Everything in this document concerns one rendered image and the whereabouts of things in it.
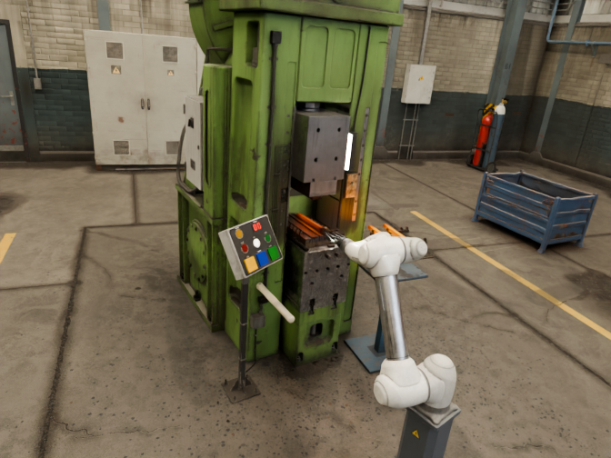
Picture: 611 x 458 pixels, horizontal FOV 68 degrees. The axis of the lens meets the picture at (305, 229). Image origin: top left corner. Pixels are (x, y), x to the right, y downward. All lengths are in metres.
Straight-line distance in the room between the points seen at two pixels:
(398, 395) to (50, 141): 7.53
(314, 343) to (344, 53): 1.98
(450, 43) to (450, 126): 1.74
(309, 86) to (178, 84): 5.17
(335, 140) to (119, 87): 5.42
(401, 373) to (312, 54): 1.83
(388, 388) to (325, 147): 1.45
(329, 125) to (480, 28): 8.33
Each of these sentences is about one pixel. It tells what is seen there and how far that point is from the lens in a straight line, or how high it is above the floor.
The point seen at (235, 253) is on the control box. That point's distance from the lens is 2.49.
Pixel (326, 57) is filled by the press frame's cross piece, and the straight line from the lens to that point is 2.90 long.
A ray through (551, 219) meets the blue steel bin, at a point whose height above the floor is 0.44.
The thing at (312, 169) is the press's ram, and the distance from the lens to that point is 2.81.
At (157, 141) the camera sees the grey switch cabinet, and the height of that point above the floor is 0.49.
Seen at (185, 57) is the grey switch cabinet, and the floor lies 1.81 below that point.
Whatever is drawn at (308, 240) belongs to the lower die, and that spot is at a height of 0.97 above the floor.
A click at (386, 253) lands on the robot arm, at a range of 2.09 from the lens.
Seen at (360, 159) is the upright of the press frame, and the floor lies 1.45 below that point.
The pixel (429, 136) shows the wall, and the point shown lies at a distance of 10.56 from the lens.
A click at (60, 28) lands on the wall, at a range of 8.49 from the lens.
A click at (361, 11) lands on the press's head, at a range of 2.96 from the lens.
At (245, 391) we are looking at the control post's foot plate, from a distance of 3.17.
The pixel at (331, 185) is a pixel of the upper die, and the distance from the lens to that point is 2.92.
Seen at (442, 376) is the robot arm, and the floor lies 0.84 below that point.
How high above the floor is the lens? 2.15
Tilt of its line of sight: 22 degrees down
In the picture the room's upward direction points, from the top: 5 degrees clockwise
